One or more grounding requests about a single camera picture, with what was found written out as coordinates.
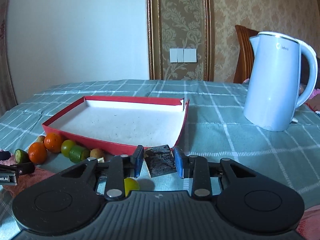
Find green cucumber chunk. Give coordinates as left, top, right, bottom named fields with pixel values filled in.
left=69, top=145, right=90, bottom=164

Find gold wallpaper frame trim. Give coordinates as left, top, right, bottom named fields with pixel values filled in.
left=146, top=0, right=214, bottom=81

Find dark sushi roll piece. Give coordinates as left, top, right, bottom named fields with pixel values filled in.
left=144, top=145, right=176, bottom=178

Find white wall switch panel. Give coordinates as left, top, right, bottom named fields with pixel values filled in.
left=169, top=48, right=197, bottom=63

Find yellow-green lime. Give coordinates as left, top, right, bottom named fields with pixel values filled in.
left=124, top=178, right=140, bottom=197

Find green plaid bedsheet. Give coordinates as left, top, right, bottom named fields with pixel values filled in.
left=0, top=79, right=320, bottom=240

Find orange mandarin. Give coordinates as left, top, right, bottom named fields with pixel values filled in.
left=28, top=142, right=48, bottom=164
left=44, top=133, right=63, bottom=153

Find tan round fruit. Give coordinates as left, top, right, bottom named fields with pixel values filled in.
left=36, top=135, right=46, bottom=143

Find small brown longan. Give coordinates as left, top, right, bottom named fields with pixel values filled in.
left=90, top=148, right=105, bottom=159

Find red shallow cardboard box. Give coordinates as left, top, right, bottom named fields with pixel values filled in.
left=42, top=96, right=189, bottom=155

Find snack packets on bed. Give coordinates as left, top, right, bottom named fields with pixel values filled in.
left=299, top=57, right=320, bottom=117

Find green-yellow citrus fruit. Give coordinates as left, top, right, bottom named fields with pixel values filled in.
left=61, top=140, right=76, bottom=158

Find pink towel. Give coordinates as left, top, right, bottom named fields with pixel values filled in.
left=1, top=166, right=55, bottom=197

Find small green cucumber piece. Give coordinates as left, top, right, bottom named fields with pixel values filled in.
left=14, top=148, right=30, bottom=164

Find white electric kettle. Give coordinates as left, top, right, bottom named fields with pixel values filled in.
left=244, top=31, right=318, bottom=132

